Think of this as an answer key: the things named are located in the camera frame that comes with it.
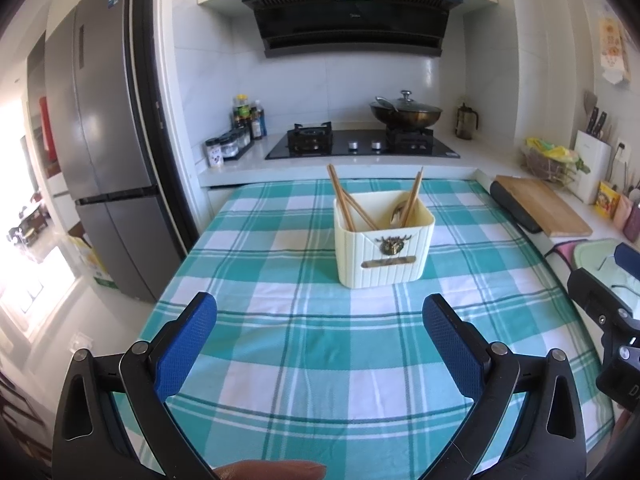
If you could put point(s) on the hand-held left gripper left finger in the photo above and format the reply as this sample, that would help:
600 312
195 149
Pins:
187 340

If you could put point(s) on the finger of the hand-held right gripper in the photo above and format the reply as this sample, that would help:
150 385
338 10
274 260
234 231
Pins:
627 257
595 295

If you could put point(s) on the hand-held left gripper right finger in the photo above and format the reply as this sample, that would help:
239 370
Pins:
452 345

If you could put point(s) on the cream ribbed utensil holder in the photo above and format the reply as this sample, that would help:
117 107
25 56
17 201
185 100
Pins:
380 255

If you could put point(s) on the wooden chopstick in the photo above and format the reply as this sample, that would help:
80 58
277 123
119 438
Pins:
345 199
414 195
409 199
360 205
339 195

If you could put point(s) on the light green plastic lid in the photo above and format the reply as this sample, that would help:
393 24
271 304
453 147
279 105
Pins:
592 255

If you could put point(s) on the purple soap dispenser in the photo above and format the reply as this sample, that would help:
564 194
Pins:
634 220

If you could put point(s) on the pink cup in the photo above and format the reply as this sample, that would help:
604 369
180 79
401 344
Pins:
622 210

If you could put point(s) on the pink cloth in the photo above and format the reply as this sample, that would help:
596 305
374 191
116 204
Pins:
562 252

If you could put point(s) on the white knife block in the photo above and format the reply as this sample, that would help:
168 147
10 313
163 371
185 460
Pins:
590 165

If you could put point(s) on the wooden cutting board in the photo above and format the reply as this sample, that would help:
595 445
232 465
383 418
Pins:
542 205

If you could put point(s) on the cardboard box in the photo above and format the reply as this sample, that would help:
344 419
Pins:
92 265

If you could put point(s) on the yellow plastic bag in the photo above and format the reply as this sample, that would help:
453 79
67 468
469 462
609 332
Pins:
550 149

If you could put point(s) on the teal plaid tablecloth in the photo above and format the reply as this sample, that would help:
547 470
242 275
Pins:
320 360

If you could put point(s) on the white spice jar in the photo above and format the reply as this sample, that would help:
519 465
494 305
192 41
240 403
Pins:
214 152

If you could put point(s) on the distant wooden table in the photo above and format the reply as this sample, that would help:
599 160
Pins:
25 220

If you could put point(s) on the dark glass jug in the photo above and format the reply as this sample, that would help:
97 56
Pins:
465 122

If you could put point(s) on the black gas cooktop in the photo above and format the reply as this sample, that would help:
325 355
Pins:
360 149

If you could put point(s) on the grey refrigerator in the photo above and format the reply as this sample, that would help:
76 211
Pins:
110 135

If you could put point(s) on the dark sauce bottle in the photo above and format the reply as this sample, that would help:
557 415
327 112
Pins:
255 127

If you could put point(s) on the dark wok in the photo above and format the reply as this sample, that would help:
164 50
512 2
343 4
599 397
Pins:
407 119

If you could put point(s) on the blue-label bottle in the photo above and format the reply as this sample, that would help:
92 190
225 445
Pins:
260 117

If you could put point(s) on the yellow-capped sauce bottle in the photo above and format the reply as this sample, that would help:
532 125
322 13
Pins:
242 110

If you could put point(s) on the glass wok lid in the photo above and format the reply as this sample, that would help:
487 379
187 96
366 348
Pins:
407 105

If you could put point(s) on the red hanging ornament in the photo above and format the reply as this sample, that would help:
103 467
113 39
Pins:
45 125

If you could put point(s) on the black range hood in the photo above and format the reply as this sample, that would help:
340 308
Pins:
350 20

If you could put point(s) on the white wall outlet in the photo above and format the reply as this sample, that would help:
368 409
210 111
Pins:
621 147

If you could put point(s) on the yellow printed wall hanging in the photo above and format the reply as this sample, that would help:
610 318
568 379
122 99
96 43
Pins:
615 50

